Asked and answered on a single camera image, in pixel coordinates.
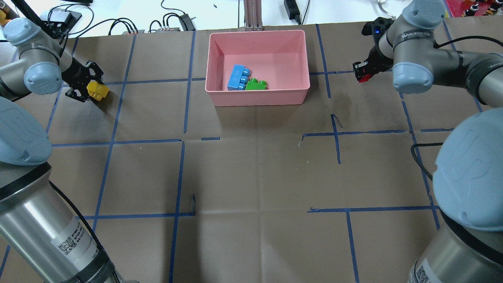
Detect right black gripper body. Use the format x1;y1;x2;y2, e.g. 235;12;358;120
361;17;394;75

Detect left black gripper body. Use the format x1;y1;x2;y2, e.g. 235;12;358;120
62;59;104;102

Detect red toy block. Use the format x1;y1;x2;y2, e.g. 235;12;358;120
354;67;374;83

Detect yellow toy block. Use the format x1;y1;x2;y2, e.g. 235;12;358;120
86;81;110;102

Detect green toy block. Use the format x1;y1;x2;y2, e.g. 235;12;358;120
244;78;267;91

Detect blue toy block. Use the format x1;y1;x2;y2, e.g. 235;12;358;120
227;64;251;91

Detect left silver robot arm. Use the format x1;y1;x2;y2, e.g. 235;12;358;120
0;18;125;283

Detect black device box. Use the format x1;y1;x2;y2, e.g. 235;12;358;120
40;8;82;30

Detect pink plastic box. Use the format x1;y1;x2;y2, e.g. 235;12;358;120
205;30;310;107

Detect black power adapter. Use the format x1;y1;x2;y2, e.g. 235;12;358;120
283;0;301;23

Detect usb hub with cables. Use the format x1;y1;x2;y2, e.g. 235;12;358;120
108;11;196;35

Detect aluminium frame post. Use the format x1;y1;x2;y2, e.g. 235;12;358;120
244;0;264;31

